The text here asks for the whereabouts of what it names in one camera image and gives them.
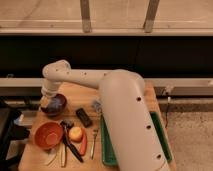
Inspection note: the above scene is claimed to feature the blue sponge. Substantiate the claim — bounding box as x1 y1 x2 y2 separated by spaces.
46 101 58 110

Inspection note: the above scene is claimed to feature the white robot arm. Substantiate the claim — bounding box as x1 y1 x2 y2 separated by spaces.
41 60 170 171

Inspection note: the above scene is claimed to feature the purple bowl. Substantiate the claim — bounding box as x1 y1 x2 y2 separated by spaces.
41 94 67 117

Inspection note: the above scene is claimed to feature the orange bowl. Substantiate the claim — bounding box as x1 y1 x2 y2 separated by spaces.
34 122 63 150

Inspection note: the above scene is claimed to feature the black rectangular block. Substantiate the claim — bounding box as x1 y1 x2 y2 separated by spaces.
76 108 92 127

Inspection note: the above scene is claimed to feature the clear plastic cup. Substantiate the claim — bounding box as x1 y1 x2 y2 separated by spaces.
92 100 102 113

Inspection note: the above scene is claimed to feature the yellow red apple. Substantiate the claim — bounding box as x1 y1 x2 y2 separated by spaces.
69 127 83 142

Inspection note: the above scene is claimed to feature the silver fork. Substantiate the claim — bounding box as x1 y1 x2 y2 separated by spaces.
90 129 99 159

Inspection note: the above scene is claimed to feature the orange carrot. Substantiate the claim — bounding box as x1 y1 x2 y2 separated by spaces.
79 129 87 156

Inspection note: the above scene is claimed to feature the pale wooden spoon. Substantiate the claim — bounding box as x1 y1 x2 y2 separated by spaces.
44 148 58 166

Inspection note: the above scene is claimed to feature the green plastic tray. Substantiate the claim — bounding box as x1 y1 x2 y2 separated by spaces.
100 111 172 166

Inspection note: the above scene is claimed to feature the wooden handled knife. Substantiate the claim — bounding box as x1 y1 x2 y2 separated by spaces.
61 143 66 167

